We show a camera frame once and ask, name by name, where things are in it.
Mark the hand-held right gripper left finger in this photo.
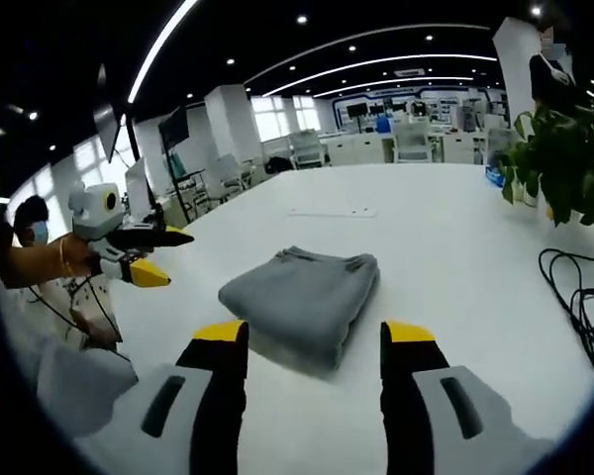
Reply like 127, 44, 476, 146
73, 319, 251, 475

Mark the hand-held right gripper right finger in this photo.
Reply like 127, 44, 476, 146
379, 320, 555, 475

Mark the grey towel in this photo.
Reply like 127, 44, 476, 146
217, 244, 381, 372

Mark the person's left hand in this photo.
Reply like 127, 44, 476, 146
70, 236, 104, 279

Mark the white display panel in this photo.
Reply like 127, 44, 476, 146
124, 157, 153, 219

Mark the large monitor on black stand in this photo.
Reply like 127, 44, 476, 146
92, 101, 167, 234

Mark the white office chair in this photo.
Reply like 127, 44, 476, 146
217, 153, 247, 197

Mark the white table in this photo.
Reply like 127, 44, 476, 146
106, 162, 594, 471

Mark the person's light grey garment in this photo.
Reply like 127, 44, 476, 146
37, 335, 140, 439

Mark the white table hatch plate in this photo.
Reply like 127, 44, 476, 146
289, 207, 378, 220

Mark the white mesh chair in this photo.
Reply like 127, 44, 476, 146
393, 121, 435, 164

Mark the green potted plant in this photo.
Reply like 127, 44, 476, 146
497, 101, 594, 229

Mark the gold bracelet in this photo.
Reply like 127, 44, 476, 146
59, 236, 73, 278

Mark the white bed frame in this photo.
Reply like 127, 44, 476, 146
289, 129, 329, 170

